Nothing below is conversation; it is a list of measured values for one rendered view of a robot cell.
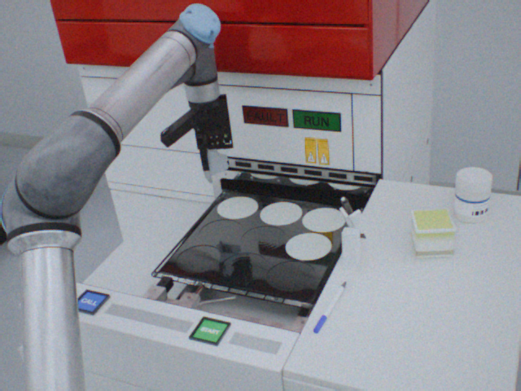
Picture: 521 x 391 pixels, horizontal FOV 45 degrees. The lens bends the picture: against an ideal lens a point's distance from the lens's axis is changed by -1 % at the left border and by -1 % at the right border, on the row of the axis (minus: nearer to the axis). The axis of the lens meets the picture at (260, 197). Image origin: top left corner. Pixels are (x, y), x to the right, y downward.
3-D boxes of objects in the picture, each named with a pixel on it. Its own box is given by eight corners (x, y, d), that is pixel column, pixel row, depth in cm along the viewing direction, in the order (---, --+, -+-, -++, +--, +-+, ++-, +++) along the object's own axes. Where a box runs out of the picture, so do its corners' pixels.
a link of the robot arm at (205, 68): (164, 34, 130) (191, 23, 136) (172, 84, 136) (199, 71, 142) (192, 38, 126) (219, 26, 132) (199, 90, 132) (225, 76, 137)
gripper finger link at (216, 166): (231, 186, 148) (225, 151, 143) (206, 189, 147) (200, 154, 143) (230, 179, 150) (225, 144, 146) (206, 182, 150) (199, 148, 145)
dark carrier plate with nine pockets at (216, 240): (228, 192, 163) (228, 191, 162) (358, 210, 150) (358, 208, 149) (159, 273, 136) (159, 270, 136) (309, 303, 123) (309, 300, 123)
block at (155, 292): (154, 294, 133) (151, 283, 131) (168, 297, 131) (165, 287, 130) (133, 319, 126) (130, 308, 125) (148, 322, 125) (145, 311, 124)
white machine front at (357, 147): (113, 184, 188) (81, 56, 168) (383, 223, 157) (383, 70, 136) (107, 190, 186) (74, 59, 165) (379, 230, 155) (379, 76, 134)
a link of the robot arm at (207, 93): (183, 88, 134) (183, 75, 141) (186, 108, 136) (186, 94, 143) (218, 83, 134) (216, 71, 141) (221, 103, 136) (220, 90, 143)
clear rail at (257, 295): (153, 274, 137) (152, 269, 136) (317, 307, 123) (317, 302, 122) (150, 278, 136) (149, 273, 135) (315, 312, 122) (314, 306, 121)
